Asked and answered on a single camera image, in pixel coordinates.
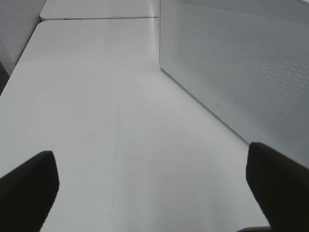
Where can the white microwave door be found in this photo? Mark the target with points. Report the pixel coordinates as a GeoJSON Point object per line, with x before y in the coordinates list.
{"type": "Point", "coordinates": [247, 61]}

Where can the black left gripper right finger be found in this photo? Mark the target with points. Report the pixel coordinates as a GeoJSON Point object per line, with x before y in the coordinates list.
{"type": "Point", "coordinates": [280, 187]}

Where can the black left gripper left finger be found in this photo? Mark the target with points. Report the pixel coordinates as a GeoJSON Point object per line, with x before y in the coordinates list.
{"type": "Point", "coordinates": [27, 194]}

